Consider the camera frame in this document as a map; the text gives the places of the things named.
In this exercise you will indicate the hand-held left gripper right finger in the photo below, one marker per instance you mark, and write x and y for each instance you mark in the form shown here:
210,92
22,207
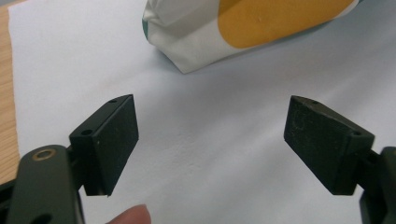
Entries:
320,143

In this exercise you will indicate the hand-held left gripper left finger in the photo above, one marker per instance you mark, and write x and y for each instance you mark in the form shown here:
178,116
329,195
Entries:
109,146

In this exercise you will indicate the white and orange packet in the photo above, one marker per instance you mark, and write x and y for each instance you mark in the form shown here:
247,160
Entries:
236,31

